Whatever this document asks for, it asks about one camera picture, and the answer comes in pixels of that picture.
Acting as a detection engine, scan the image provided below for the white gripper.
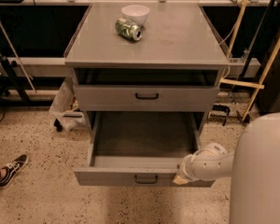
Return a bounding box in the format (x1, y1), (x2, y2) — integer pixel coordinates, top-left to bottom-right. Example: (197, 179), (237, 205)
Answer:
(173, 143), (229, 185)

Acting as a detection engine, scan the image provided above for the grey drawer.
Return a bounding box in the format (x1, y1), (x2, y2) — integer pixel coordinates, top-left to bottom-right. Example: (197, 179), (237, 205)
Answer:
(73, 111), (216, 189)
(74, 85), (218, 112)

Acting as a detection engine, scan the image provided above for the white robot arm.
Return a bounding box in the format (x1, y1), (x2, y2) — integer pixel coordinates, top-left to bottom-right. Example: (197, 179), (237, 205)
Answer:
(174, 112), (280, 224)

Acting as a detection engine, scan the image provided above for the grey top drawer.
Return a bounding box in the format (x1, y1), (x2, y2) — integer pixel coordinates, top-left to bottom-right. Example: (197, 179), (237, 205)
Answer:
(74, 85), (218, 112)

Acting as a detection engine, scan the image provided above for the grey drawer cabinet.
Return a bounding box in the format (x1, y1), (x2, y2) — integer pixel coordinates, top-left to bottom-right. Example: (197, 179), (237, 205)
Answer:
(65, 2), (229, 126)

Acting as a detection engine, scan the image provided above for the clear plastic bag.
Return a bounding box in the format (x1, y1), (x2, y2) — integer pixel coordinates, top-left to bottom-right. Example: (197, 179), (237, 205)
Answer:
(49, 77), (86, 132)

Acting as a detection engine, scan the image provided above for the crushed green soda can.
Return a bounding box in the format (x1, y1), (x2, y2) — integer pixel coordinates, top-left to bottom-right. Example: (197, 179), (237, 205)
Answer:
(115, 18), (142, 41)

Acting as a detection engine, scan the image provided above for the black and white sneaker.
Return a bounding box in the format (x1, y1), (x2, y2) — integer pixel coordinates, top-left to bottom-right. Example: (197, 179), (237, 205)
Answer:
(0, 154), (29, 188)

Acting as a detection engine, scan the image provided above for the white bowl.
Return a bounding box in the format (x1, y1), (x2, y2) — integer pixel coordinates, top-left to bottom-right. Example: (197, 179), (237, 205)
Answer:
(121, 5), (150, 25)

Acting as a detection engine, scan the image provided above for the black tripod stand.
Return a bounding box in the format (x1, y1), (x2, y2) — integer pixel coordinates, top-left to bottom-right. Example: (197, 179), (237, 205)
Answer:
(0, 52), (30, 105)

